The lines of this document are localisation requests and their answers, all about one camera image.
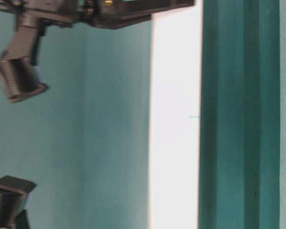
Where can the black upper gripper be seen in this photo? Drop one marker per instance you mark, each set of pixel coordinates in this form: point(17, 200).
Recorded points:
point(105, 14)

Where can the white strip board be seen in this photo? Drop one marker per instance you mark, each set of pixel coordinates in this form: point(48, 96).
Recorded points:
point(174, 130)

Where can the teal background panel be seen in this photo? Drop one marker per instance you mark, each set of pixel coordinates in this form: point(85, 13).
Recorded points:
point(243, 115)

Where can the black ribbed upper wrist camera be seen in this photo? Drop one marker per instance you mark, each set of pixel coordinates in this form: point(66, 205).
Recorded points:
point(18, 63)

